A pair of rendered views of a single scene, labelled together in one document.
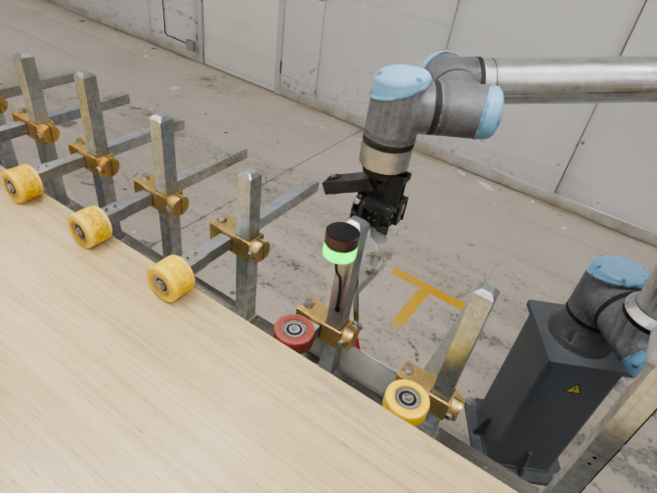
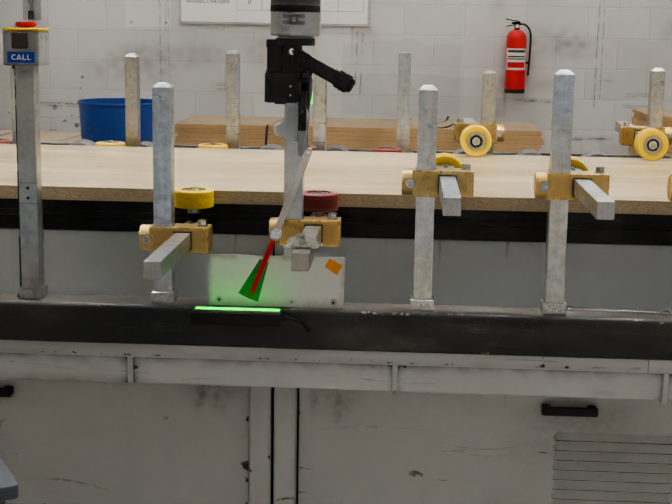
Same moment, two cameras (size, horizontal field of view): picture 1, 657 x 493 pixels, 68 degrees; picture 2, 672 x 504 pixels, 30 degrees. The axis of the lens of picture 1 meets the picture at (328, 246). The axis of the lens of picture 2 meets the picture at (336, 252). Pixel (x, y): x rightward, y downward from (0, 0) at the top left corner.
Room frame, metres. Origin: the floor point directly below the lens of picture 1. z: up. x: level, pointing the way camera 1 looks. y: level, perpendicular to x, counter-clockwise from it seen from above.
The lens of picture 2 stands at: (2.91, -0.97, 1.25)
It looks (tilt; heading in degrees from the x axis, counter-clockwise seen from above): 11 degrees down; 155
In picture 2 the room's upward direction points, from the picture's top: 1 degrees clockwise
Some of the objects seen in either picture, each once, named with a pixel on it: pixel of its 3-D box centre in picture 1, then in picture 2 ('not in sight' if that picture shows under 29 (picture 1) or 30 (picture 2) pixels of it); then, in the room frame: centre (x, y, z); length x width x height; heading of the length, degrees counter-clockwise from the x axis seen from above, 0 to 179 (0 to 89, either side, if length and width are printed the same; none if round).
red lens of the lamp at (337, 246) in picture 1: (341, 237); not in sight; (0.68, -0.02, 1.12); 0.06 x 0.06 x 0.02
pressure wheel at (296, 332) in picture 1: (291, 345); (318, 218); (0.66, 0.04, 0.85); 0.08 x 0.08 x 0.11
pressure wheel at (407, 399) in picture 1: (401, 414); (193, 215); (0.54, -0.18, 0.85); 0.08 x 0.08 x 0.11
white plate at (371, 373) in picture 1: (346, 358); (276, 281); (0.73, -0.08, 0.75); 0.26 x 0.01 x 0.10; 62
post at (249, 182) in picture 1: (246, 263); (424, 212); (0.84, 0.18, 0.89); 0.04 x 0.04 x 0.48; 62
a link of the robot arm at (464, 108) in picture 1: (460, 108); not in sight; (0.83, -0.19, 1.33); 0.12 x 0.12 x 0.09; 9
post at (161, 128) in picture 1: (168, 207); (558, 198); (0.96, 0.40, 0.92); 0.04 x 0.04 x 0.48; 62
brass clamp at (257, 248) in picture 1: (240, 239); (437, 182); (0.86, 0.20, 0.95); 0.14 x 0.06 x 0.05; 62
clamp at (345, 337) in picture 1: (326, 325); (305, 230); (0.73, -0.02, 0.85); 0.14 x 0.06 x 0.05; 62
